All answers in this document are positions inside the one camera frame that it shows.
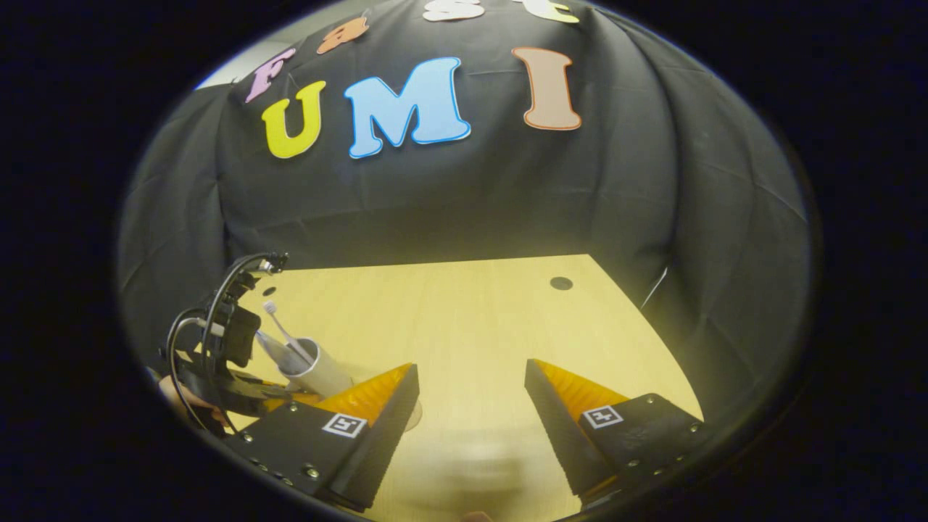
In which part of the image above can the white cup with wooden handle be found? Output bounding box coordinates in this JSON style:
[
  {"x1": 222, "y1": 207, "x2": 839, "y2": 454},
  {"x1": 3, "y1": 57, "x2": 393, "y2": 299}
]
[{"x1": 278, "y1": 336, "x2": 356, "y2": 401}]

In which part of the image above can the pink white toothbrush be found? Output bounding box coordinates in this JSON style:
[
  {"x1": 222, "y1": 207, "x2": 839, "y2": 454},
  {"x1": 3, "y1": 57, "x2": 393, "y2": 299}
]
[{"x1": 262, "y1": 300, "x2": 315, "y2": 365}]

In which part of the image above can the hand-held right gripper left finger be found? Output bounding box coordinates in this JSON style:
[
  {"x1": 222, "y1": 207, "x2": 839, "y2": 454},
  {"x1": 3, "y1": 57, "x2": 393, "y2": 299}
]
[{"x1": 223, "y1": 362, "x2": 421, "y2": 513}]

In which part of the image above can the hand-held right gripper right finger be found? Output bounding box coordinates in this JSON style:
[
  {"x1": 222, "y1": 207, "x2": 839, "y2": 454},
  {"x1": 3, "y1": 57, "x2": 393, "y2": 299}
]
[{"x1": 523, "y1": 358, "x2": 710, "y2": 502}]

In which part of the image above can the white toothpaste tube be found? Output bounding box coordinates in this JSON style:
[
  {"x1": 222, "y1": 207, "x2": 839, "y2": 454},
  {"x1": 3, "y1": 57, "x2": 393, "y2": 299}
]
[{"x1": 254, "y1": 330, "x2": 299, "y2": 376}]

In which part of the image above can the light wooden desktop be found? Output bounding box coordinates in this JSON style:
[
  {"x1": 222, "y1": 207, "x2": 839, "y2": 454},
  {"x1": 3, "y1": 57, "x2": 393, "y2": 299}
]
[{"x1": 217, "y1": 254, "x2": 705, "y2": 522}]

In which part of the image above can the black backdrop cloth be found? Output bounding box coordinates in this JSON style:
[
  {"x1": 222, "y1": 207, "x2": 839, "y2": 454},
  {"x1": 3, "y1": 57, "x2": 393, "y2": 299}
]
[{"x1": 118, "y1": 0, "x2": 811, "y2": 410}]

